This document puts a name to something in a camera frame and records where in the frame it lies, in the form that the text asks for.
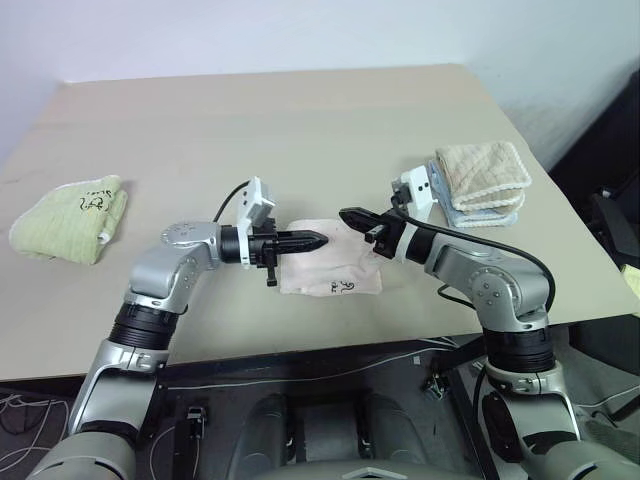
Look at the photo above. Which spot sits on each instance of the pale pink towel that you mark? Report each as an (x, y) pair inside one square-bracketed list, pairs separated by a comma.
[(310, 272)]

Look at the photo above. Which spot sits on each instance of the small black clamp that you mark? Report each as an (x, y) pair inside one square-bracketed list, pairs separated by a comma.
[(196, 416), (435, 387)]

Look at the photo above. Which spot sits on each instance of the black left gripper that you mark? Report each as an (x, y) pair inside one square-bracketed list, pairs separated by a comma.
[(265, 245)]

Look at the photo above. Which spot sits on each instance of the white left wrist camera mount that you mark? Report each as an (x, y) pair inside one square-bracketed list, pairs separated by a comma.
[(254, 200)]

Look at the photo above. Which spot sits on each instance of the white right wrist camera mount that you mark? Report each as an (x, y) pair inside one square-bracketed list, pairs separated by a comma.
[(420, 190)]

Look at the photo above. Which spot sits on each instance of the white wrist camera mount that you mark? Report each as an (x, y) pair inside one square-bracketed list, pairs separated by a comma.
[(420, 190), (254, 200)]

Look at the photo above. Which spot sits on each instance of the green folded towel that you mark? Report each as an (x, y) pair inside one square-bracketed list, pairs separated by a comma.
[(60, 225)]

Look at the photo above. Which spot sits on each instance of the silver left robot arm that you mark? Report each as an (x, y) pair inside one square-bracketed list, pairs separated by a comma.
[(155, 270)]

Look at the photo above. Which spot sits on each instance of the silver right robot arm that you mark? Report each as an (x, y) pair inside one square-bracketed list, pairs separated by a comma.
[(500, 290)]

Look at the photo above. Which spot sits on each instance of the light blue folded towel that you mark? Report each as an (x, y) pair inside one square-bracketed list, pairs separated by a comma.
[(482, 218)]

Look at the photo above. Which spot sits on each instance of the black chair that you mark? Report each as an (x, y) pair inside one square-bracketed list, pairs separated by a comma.
[(600, 160)]

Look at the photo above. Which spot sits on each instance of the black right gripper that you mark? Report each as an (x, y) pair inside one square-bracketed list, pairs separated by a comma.
[(390, 237)]

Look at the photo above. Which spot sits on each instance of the dark rounded shape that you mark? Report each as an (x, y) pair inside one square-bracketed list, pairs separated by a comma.
[(262, 425), (390, 430)]

